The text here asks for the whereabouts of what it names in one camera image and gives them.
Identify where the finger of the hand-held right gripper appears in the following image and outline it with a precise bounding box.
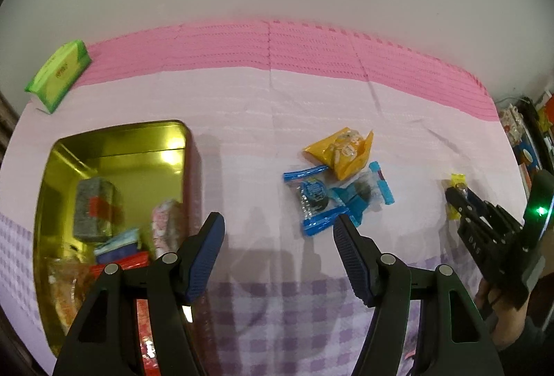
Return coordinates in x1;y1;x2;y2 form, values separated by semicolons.
445;187;475;226
467;187;499;217

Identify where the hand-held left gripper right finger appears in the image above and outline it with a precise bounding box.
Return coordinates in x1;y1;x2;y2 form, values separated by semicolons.
333;215;505;376

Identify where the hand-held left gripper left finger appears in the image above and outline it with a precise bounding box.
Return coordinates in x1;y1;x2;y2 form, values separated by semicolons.
52;212;226;376

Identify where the yellow candy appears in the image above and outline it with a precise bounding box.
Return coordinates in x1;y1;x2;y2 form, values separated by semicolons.
442;173;469;221

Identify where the red patterned square packet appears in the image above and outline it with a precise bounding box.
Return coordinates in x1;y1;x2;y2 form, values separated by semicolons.
151;198;188;261

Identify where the red snack packet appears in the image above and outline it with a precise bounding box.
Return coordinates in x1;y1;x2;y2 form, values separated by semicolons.
89;252;163;376

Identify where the light blue snack packet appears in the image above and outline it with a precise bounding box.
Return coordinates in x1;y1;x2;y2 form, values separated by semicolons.
94;228;143;265

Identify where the grey square packet red label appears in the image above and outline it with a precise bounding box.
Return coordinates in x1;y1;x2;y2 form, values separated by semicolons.
73;178;123;239

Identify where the clear fried snack packet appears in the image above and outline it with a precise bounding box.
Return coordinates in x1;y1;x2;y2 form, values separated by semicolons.
45;259;93;338

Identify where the gold tin box maroon outside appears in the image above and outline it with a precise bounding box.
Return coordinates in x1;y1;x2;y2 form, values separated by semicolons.
32;119;204;359

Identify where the person's right forearm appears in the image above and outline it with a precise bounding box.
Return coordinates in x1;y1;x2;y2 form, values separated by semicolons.
502;311;554;376

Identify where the person's right hand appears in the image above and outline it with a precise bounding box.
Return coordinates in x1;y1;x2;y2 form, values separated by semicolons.
474;277;528;350

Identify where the colourful printed box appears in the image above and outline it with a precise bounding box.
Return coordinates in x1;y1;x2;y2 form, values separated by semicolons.
515;134;543;191

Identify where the blue cookie packet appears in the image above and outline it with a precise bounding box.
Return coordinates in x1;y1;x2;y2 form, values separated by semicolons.
333;161;395;225
283;166;349;238

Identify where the orange snack packet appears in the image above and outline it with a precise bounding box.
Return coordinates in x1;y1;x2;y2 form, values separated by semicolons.
302;127;374;181

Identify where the pink and purple checked cloth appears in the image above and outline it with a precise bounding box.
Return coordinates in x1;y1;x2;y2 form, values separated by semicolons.
0;19;534;376

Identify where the green tissue pack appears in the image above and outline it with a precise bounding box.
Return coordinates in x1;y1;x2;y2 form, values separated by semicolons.
25;39;91;114

